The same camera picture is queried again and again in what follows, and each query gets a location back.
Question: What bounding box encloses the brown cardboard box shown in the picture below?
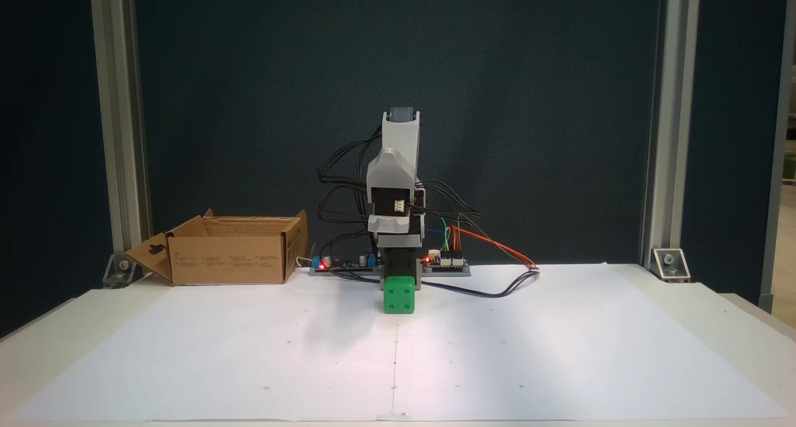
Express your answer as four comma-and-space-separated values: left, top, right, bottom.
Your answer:
124, 209, 310, 286

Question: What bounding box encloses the green die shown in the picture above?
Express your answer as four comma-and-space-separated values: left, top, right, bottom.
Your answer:
382, 276, 417, 315

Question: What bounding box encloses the aluminium frame post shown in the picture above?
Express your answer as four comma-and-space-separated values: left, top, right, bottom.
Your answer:
759, 0, 796, 315
89, 0, 154, 273
640, 0, 701, 270

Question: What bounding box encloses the orange red wire cable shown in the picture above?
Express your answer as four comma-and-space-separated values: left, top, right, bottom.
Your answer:
452, 226, 540, 269

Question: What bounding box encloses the circuit board with blue terminals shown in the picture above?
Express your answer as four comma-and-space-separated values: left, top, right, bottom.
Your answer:
309, 252, 382, 277

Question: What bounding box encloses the wide ribbed grey gripper finger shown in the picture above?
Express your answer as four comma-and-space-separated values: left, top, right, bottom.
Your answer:
368, 213, 413, 236

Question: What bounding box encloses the metal corner bracket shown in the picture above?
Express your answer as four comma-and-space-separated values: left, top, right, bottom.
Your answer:
650, 247, 692, 283
102, 253, 137, 288

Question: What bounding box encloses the black table cable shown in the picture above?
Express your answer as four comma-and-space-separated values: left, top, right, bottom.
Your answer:
336, 267, 541, 299

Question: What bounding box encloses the circuit board with jumper wires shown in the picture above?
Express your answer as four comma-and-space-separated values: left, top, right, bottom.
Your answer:
421, 250, 472, 277

